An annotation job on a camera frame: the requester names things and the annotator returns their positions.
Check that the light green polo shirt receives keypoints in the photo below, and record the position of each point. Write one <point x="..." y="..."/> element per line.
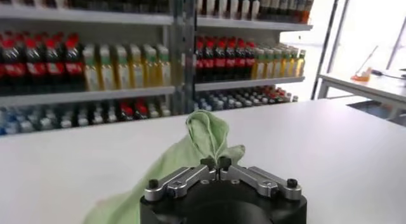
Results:
<point x="206" y="133"/>

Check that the blue label dark bottle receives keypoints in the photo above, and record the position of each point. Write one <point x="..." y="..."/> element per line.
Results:
<point x="292" y="7"/>
<point x="284" y="7"/>
<point x="308" y="9"/>
<point x="300" y="8"/>

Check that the green cap tea bottle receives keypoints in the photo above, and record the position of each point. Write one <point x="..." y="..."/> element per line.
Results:
<point x="222" y="6"/>
<point x="255" y="8"/>
<point x="233" y="7"/>
<point x="210" y="5"/>
<point x="244" y="7"/>
<point x="200" y="4"/>

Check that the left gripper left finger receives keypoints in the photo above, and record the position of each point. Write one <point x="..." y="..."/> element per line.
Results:
<point x="187" y="179"/>

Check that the black window frame post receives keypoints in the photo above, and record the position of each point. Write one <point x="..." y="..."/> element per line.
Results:
<point x="326" y="44"/>

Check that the orange object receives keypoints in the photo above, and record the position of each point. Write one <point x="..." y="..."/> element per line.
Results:
<point x="361" y="75"/>

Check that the grey metal shelving unit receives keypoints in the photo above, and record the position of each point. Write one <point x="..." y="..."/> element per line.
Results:
<point x="95" y="96"/>
<point x="247" y="84"/>

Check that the beige label dark bottle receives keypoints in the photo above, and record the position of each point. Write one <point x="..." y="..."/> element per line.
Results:
<point x="274" y="6"/>
<point x="265" y="6"/>

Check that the grey frame white table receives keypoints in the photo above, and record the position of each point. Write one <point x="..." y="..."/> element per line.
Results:
<point x="364" y="85"/>

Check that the small red cap cola bottle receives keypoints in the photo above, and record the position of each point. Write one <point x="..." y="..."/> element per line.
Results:
<point x="141" y="109"/>
<point x="126" y="110"/>

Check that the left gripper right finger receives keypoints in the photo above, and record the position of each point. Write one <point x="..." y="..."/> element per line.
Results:
<point x="257" y="179"/>

